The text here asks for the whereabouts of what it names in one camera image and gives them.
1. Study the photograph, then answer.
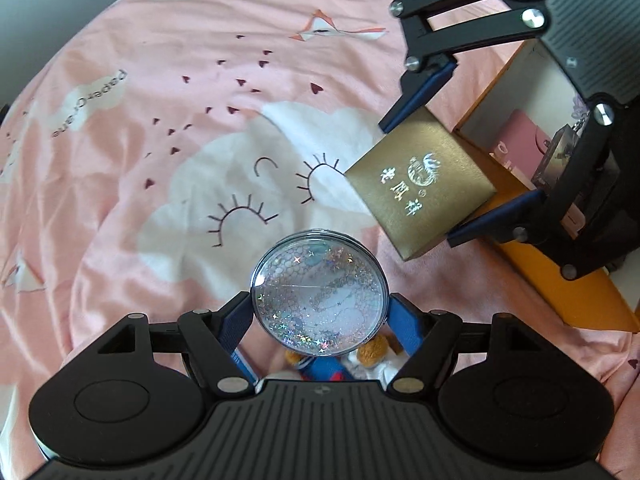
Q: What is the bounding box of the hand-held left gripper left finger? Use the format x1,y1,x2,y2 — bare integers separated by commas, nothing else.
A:
97,291,258,400

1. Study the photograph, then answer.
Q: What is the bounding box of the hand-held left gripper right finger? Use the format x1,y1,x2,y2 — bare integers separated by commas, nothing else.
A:
385,292,546,400

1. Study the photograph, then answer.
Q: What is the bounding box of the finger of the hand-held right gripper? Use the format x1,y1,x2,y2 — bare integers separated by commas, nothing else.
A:
378,0,548,134
446,95,628,282

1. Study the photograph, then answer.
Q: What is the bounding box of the pink wallet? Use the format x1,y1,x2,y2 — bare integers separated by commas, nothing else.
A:
489,112,558,183

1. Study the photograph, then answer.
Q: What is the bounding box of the gold gift box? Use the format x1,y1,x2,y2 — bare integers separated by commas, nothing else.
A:
345,106,498,262

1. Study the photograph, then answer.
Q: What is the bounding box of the orange cardboard box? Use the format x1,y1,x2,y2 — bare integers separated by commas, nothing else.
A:
450,37,640,333

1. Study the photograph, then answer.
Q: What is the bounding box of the bear doll in blue outfit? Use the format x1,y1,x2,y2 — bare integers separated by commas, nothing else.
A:
284,332,408,386

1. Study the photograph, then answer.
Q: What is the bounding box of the blue card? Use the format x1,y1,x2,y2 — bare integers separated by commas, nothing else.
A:
227,347,259,385

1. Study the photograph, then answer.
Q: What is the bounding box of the pink printed quilt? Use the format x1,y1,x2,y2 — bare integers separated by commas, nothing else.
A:
0,0,640,480

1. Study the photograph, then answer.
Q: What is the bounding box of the dark charm with chain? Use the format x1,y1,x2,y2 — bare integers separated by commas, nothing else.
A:
531,105,588,191

